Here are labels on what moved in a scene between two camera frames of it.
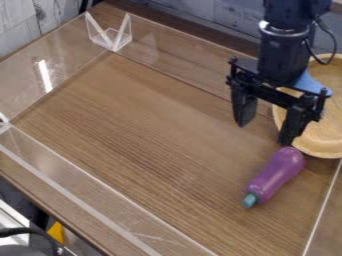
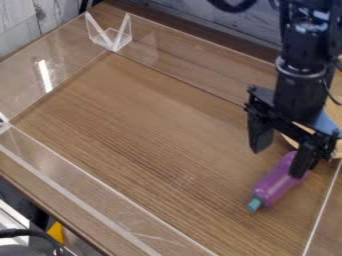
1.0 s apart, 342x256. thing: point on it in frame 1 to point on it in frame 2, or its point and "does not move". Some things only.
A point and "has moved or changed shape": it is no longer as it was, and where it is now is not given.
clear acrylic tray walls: (122, 144) does not move
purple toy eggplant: (285, 167) has moved or changed shape
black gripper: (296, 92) to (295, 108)
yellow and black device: (49, 244) does not move
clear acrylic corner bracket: (113, 39) does not move
